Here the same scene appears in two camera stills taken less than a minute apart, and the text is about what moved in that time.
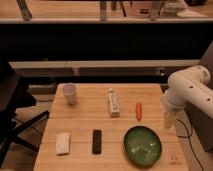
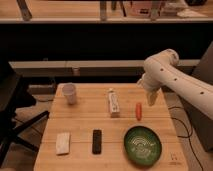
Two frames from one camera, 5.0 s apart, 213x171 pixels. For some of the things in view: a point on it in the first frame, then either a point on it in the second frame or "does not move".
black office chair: [14, 95] does not move
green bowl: [143, 145] does not move
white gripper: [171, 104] → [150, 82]
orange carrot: [138, 111] does not move
